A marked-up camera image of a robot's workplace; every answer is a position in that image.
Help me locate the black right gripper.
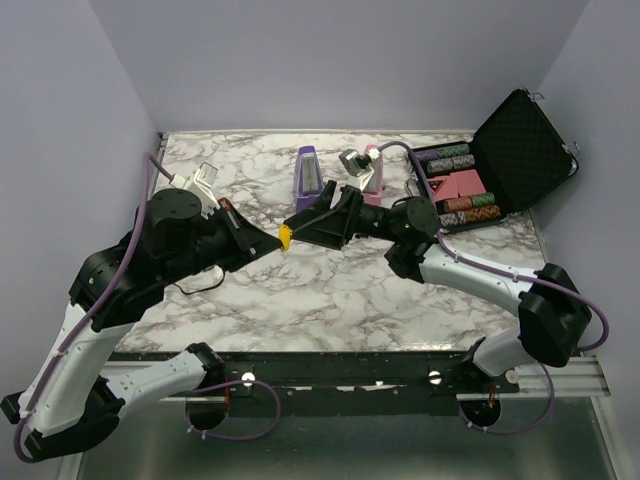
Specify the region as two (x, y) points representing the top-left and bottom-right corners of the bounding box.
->
(282, 181), (402, 252)

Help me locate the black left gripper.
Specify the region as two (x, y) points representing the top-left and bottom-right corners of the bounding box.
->
(160, 197), (284, 286)

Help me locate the yellow-capped key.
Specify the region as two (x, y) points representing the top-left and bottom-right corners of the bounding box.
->
(278, 224), (293, 252)

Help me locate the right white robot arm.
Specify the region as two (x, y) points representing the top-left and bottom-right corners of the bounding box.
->
(279, 182), (592, 392)

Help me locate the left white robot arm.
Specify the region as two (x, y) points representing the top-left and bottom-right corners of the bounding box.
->
(1, 188), (281, 463)

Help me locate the purple metronome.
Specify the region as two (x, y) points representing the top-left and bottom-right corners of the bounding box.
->
(292, 145), (325, 212)

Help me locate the pink metronome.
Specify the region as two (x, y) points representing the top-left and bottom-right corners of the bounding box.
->
(349, 144), (384, 206)

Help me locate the red-backed card deck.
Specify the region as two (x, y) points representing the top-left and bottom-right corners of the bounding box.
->
(427, 175), (459, 203)

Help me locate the pink card deck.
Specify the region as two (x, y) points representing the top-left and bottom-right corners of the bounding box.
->
(450, 169), (486, 197)

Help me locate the black poker chip case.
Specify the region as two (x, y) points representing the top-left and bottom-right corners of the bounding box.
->
(406, 88), (579, 233)

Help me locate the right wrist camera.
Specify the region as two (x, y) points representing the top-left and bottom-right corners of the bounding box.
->
(339, 149), (372, 179)

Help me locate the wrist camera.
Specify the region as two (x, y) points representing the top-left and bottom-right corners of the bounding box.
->
(339, 149), (372, 179)
(185, 162), (218, 202)

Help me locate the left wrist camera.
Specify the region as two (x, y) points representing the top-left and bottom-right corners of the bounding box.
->
(185, 162), (218, 202)

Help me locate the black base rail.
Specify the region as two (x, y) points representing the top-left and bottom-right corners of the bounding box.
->
(164, 349), (521, 419)

